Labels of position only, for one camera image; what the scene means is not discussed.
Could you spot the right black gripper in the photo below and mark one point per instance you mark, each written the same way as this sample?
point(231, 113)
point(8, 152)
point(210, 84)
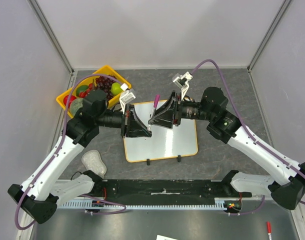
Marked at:
point(175, 110)

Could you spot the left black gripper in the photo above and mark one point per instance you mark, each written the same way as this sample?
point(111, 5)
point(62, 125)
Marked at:
point(135, 128)

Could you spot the purple whiteboard marker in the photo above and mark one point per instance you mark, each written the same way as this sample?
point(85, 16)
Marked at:
point(155, 104)

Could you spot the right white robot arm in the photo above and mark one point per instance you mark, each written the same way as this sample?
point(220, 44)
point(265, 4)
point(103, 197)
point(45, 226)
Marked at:
point(285, 181)

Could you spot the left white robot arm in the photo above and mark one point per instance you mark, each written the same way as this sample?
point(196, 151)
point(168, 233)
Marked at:
point(37, 195)

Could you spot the yellow-framed whiteboard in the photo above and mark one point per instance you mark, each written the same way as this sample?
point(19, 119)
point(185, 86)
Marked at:
point(164, 144)

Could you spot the white whiteboard eraser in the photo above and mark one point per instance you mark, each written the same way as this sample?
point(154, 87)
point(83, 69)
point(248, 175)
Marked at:
point(93, 162)

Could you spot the light green apple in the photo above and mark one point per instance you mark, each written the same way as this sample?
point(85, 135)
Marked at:
point(116, 89)

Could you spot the dark purple grape bunch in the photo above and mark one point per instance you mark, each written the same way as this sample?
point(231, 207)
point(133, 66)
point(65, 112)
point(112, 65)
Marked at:
point(105, 84)

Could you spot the red cherry bunch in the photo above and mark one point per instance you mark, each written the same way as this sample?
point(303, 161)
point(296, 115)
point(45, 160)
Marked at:
point(84, 93)

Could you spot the green netted melon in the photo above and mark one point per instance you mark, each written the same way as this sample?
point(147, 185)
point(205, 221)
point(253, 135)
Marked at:
point(75, 107)

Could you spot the yellow plastic fruit bin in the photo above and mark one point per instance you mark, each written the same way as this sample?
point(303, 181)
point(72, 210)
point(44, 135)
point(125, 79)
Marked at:
point(105, 70)

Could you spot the green lime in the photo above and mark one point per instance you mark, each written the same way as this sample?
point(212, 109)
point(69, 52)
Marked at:
point(81, 89)

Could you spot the red apple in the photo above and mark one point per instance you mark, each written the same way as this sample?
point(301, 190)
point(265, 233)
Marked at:
point(67, 100)

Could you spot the white paper sheet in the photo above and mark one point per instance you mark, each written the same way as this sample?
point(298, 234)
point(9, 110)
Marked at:
point(161, 237)

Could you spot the red pen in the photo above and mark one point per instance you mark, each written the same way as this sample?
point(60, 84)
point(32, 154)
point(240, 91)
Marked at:
point(269, 230)

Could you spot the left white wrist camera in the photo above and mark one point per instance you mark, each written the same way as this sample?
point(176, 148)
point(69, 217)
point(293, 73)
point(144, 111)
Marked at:
point(126, 96)

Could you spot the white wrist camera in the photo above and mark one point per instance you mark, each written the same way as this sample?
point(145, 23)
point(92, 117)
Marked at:
point(126, 96)
point(182, 82)

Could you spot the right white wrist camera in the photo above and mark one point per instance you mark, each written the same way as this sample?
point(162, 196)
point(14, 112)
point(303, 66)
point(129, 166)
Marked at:
point(182, 82)

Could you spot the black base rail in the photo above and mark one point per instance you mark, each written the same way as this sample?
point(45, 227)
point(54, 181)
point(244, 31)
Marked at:
point(164, 192)

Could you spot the white slotted cable duct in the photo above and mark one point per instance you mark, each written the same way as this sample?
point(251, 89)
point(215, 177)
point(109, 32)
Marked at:
point(82, 203)

